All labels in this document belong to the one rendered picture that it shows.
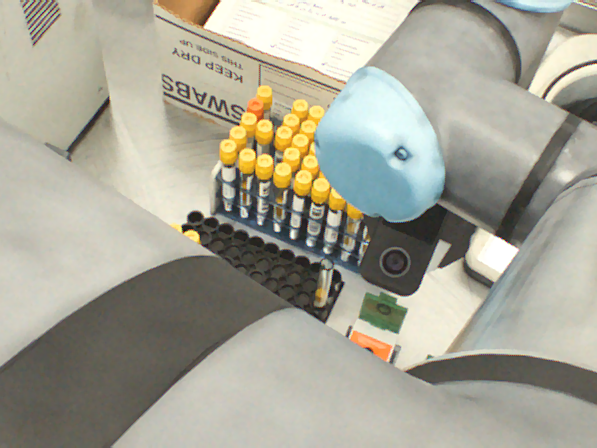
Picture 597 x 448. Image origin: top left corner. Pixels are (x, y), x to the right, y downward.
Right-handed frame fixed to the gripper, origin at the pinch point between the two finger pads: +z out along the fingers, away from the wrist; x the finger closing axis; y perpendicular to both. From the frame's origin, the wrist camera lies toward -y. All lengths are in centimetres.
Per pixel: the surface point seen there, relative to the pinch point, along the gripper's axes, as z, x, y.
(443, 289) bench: 11.2, -4.3, 6.6
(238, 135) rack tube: -0.4, 19.2, 6.7
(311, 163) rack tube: -0.1, 11.7, 7.1
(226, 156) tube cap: 0.2, 19.3, 4.4
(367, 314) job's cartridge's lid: 2.5, 1.2, -3.9
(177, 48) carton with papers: 1.2, 30.2, 15.1
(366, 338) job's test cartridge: 3.5, 0.5, -5.6
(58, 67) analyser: -0.7, 38.1, 5.9
